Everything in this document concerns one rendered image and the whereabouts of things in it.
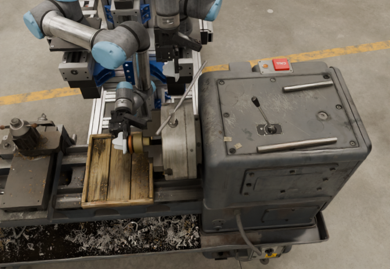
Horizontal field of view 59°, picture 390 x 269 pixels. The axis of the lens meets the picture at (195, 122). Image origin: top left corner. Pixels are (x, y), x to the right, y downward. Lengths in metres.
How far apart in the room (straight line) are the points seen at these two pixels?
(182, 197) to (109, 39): 0.72
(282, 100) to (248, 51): 2.06
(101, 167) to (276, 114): 0.81
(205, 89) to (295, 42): 2.29
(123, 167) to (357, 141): 0.98
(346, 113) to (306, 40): 2.28
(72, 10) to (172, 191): 0.91
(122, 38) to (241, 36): 2.31
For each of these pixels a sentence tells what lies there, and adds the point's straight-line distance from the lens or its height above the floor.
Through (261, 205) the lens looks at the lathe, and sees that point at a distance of 1.57.
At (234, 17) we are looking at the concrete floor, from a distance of 3.78.
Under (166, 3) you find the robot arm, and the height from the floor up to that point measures 1.62.
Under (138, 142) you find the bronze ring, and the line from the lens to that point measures 1.40.
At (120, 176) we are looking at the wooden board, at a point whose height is 0.88.
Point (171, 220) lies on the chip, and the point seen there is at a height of 0.54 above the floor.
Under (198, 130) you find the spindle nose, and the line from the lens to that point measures 1.34.
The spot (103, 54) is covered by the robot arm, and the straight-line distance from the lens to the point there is 1.34.
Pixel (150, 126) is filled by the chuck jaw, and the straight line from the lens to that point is 1.40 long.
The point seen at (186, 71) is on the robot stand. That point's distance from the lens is 1.70.
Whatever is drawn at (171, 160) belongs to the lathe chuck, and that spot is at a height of 1.16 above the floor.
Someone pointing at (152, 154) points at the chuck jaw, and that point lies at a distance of 1.38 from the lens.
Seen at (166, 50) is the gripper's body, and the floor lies 1.47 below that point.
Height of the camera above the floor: 2.29
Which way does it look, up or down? 54 degrees down
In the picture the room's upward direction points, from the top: straight up
